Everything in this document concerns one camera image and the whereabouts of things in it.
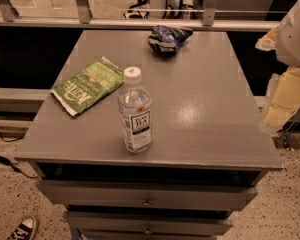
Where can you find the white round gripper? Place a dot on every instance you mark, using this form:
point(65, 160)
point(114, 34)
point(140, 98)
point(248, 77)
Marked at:
point(294, 37)

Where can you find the clear plastic water bottle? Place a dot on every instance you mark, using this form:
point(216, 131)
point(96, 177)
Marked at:
point(135, 111)

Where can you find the blue crumpled chip bag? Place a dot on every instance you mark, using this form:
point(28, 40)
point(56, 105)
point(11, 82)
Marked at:
point(166, 39)

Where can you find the green Kettle chip bag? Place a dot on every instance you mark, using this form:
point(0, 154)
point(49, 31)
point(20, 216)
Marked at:
point(88, 86)

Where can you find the lower grey drawer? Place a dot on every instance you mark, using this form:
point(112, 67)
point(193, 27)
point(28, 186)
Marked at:
point(147, 224)

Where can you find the grey drawer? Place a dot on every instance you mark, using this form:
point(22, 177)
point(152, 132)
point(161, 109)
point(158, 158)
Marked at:
point(142, 195)
point(147, 224)

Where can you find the upper grey drawer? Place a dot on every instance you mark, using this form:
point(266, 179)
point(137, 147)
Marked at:
point(142, 195)

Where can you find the black white sneaker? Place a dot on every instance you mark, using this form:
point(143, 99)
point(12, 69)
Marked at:
point(26, 230)

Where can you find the metal railing frame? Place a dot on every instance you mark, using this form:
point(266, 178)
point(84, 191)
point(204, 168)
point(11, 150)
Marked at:
point(245, 15)

